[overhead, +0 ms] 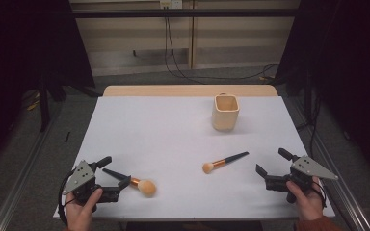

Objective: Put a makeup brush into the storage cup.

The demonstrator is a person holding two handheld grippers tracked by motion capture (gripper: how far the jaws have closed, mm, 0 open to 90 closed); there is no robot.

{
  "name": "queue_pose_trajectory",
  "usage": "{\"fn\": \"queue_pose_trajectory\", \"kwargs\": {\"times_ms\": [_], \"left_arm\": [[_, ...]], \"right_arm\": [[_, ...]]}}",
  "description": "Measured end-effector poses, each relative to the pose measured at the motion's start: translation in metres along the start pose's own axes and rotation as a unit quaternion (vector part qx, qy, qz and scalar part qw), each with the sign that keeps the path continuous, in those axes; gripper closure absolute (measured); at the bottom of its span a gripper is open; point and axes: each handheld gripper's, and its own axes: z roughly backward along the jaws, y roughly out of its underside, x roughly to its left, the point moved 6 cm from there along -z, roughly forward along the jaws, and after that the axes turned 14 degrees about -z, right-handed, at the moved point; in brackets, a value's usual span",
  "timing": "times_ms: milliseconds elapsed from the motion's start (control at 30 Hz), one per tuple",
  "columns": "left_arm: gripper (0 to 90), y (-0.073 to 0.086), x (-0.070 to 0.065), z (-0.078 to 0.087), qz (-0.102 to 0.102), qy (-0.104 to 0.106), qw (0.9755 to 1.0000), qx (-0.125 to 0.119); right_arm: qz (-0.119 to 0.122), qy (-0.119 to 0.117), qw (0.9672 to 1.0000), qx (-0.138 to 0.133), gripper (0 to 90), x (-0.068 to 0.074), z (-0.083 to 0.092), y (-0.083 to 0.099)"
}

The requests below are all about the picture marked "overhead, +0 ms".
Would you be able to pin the wooden wall post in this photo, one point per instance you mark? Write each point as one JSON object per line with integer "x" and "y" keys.
{"x": 191, "y": 35}

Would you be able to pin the black metal stand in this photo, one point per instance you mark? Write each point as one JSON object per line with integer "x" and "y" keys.
{"x": 44, "y": 106}

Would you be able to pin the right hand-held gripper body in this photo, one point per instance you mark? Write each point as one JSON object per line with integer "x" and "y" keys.
{"x": 305, "y": 168}

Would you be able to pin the black horizontal bar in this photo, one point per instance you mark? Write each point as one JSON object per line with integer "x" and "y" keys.
{"x": 179, "y": 13}

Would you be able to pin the beige square cup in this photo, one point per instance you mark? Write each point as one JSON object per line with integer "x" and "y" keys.
{"x": 224, "y": 120}

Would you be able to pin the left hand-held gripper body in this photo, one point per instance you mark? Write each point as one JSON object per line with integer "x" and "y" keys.
{"x": 81, "y": 175}

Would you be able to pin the small-headed makeup brush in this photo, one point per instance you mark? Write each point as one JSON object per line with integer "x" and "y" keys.
{"x": 220, "y": 163}

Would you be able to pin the person's right hand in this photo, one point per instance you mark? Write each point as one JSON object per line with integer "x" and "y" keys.
{"x": 308, "y": 202}

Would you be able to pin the black curtain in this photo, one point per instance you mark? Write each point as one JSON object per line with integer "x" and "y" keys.
{"x": 350, "y": 64}
{"x": 19, "y": 64}

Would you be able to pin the white wall socket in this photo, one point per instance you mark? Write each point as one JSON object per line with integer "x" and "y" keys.
{"x": 171, "y": 4}

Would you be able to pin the aluminium rail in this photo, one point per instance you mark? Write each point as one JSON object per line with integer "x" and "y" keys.
{"x": 19, "y": 186}
{"x": 343, "y": 179}

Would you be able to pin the white table mat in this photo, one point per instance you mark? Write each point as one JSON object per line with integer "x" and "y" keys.
{"x": 160, "y": 134}

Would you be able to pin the wooden table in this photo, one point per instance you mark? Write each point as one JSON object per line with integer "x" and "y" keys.
{"x": 173, "y": 90}

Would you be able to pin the person's left hand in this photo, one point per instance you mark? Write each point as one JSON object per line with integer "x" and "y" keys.
{"x": 81, "y": 213}

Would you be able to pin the small black floor item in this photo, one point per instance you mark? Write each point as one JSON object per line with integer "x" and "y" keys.
{"x": 67, "y": 136}

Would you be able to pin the large-headed makeup brush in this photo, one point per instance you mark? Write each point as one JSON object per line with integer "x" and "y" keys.
{"x": 147, "y": 187}

